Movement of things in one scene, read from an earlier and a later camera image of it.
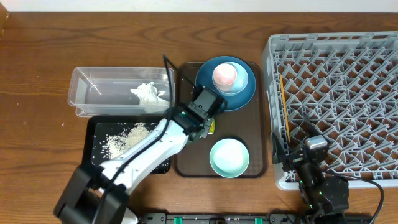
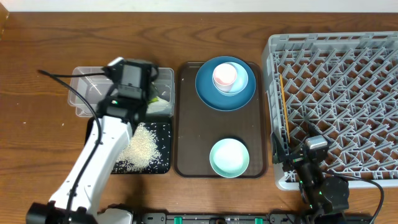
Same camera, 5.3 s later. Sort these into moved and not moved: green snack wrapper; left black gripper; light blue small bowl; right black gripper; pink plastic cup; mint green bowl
Moved: left black gripper; green snack wrapper
Not moved: mint green bowl; light blue small bowl; right black gripper; pink plastic cup
